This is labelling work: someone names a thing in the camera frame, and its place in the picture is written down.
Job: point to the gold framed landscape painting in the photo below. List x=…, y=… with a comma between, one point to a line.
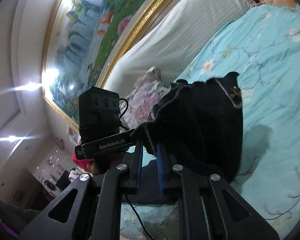
x=84, y=40

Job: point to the left hand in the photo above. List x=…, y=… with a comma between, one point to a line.
x=101, y=167

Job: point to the turquoise floral bed sheet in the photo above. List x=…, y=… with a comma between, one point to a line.
x=263, y=47

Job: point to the white ribbed headboard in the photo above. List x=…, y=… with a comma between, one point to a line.
x=174, y=42

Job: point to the black fleece pants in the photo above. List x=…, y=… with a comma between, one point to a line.
x=200, y=124

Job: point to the floral ruffled pillow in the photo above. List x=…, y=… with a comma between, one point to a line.
x=148, y=91

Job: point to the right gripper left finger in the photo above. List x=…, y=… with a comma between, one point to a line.
x=90, y=207

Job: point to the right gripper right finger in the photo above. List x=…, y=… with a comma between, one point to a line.
x=209, y=208

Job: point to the red fleece blanket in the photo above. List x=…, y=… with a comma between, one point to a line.
x=85, y=164

